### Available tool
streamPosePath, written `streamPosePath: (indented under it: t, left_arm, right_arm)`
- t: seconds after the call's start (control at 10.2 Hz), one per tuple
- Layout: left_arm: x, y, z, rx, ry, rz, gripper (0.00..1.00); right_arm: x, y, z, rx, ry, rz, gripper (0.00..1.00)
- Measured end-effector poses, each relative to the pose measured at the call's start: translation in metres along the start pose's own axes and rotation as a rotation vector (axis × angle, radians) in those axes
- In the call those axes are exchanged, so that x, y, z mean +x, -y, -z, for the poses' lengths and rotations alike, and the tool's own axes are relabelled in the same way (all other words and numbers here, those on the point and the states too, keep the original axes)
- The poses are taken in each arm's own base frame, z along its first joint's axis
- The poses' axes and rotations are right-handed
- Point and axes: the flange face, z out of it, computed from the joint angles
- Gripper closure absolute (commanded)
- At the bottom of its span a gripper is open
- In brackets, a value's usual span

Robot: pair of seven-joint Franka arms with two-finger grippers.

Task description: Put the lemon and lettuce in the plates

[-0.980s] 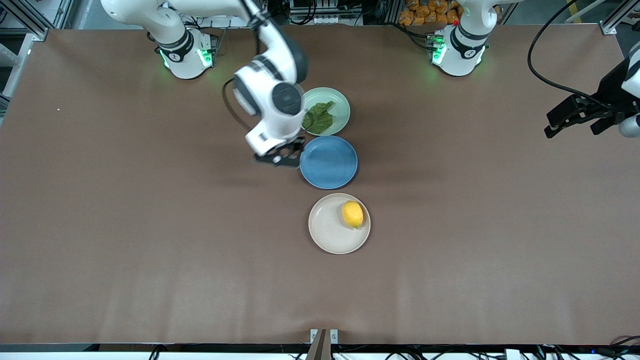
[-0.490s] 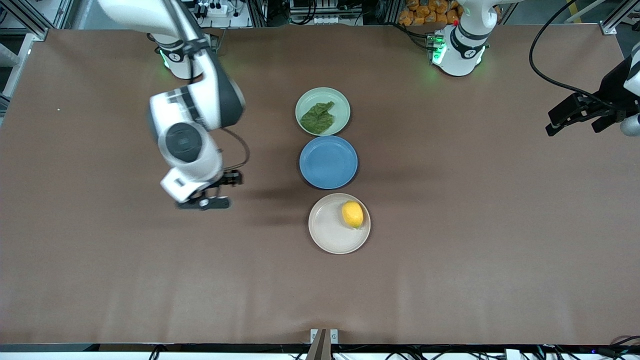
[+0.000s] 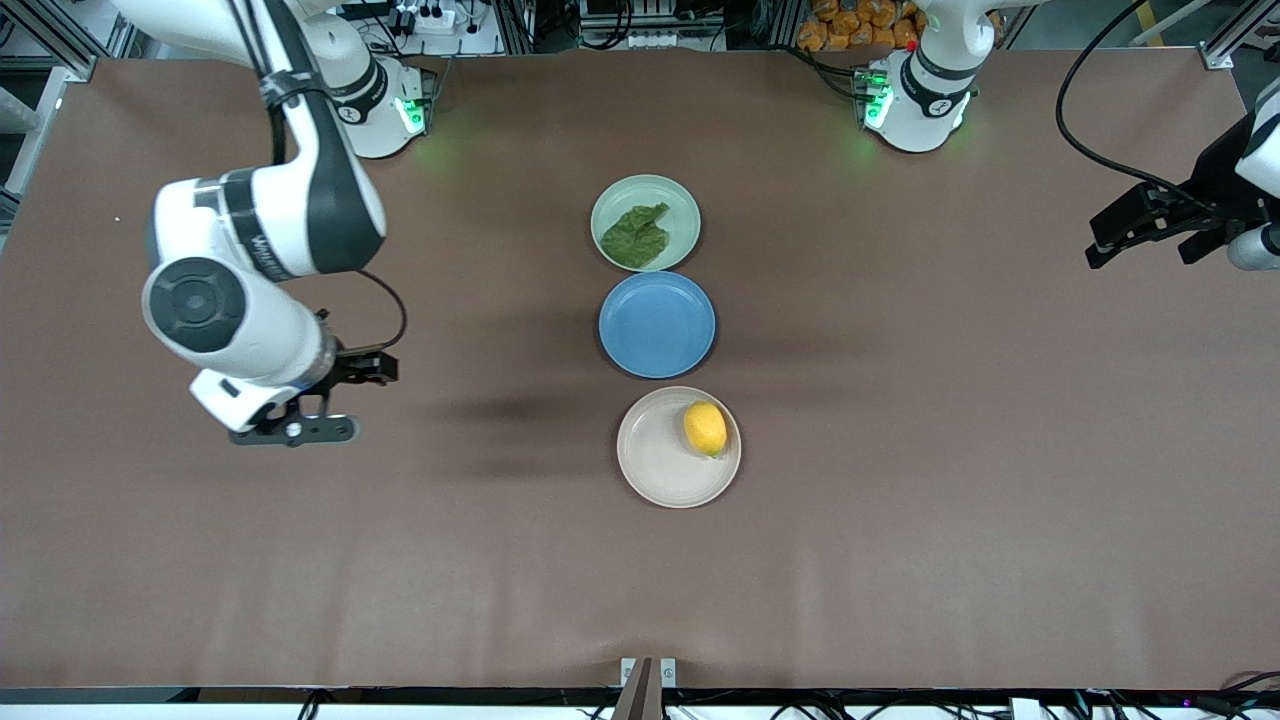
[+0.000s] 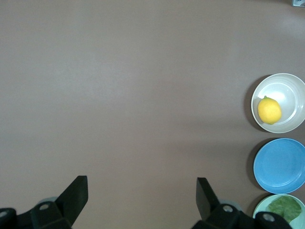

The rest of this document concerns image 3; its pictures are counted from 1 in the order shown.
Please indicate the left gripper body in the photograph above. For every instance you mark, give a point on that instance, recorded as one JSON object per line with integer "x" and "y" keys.
{"x": 1216, "y": 172}

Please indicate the green lettuce leaf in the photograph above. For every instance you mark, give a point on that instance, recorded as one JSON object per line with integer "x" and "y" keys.
{"x": 635, "y": 238}

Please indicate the yellow lemon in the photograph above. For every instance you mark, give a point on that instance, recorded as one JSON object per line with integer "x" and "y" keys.
{"x": 705, "y": 428}

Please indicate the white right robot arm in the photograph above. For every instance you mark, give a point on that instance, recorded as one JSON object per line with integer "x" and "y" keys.
{"x": 250, "y": 300}

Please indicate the blue plate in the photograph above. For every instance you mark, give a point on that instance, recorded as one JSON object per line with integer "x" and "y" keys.
{"x": 657, "y": 325}

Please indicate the beige plate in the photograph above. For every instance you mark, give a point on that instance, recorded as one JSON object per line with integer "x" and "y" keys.
{"x": 660, "y": 460}

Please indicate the orange objects pile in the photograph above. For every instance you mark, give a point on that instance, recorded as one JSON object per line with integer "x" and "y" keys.
{"x": 860, "y": 22}

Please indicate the white power strip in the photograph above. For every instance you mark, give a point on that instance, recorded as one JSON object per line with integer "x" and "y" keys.
{"x": 425, "y": 18}

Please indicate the light green plate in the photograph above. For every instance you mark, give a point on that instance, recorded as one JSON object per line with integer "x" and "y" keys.
{"x": 685, "y": 215}

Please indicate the aluminium frame profile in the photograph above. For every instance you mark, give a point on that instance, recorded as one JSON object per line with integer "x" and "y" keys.
{"x": 1235, "y": 35}
{"x": 60, "y": 35}

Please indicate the metal table edge bracket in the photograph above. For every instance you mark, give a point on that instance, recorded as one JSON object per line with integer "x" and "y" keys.
{"x": 648, "y": 675}

